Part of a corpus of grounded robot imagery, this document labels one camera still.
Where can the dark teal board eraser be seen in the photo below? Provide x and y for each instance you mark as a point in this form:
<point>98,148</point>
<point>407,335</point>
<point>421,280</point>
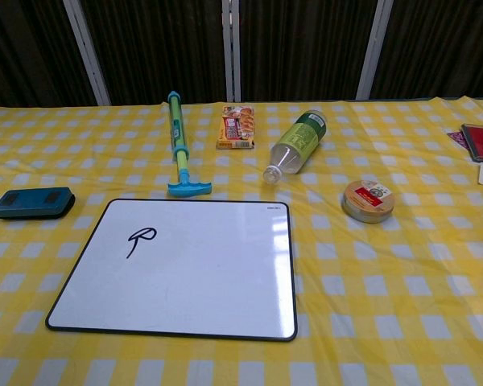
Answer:
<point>28,206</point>

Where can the orange snack box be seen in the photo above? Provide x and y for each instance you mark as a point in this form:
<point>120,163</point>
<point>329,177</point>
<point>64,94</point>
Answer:
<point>235,128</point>

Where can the clear bottle with green label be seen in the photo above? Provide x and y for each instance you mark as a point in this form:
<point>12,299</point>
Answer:
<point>300,138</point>

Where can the green and blue pump toy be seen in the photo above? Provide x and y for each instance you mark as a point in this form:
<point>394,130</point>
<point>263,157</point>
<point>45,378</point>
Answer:
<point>178,136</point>

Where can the round tin with red label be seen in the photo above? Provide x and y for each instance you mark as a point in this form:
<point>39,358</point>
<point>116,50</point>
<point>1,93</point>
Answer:
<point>366,203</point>

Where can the black curtain panel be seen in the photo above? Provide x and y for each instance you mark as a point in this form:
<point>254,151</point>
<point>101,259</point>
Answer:
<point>157,44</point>
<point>24,48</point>
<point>447,44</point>
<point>302,48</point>

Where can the yellow white checked tablecloth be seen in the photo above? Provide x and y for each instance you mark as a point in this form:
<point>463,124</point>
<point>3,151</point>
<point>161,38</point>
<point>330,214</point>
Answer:
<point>386,301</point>

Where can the purple patterned card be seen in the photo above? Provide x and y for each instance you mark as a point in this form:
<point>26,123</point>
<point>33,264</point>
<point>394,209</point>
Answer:
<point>459,140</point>

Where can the white board with black frame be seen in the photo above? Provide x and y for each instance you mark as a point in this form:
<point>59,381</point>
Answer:
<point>185,273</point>

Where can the grey metal partition post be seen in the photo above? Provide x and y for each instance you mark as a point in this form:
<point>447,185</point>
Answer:
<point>373,52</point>
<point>231,52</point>
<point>87,56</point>

